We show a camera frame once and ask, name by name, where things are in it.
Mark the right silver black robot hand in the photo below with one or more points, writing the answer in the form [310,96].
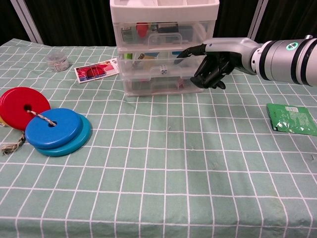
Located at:
[223,48]

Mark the clear drawer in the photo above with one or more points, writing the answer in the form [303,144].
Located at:
[138,68]
[153,86]
[193,32]

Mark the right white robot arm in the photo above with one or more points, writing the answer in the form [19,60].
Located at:
[284,62]

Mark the clear top drawer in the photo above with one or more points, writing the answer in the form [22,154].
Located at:
[193,32]

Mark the black rectangular box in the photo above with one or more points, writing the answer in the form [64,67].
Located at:
[168,27]

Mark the clear bottom drawer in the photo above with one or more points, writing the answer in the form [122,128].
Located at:
[153,86]

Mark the red plastic cup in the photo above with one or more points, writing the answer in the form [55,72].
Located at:
[142,30]

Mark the black curtain panel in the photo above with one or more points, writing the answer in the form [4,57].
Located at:
[74,22]
[10,19]
[235,17]
[289,17]

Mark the small blue block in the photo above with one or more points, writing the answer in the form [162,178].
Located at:
[151,53]
[177,53]

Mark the white dice with blue dots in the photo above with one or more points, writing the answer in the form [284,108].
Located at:
[164,70]

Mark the green white glue stick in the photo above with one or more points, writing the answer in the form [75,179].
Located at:
[128,56]

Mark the green foil packet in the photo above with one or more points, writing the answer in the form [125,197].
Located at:
[294,119]

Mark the white card with red picture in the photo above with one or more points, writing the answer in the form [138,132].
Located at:
[96,72]

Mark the green checked tablecloth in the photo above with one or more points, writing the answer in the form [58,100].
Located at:
[158,173]

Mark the teal wooden disc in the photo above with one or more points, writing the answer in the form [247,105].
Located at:
[80,143]

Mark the blue wooden disc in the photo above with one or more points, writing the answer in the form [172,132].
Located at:
[63,130]

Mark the red wooden disc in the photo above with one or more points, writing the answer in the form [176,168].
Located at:
[15,106]

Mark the yellow wooden disc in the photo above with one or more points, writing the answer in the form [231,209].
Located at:
[2,123]

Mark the white frame pole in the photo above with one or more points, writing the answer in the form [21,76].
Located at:
[31,22]
[257,19]

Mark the white drawer organizer box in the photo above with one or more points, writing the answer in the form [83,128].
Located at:
[163,11]

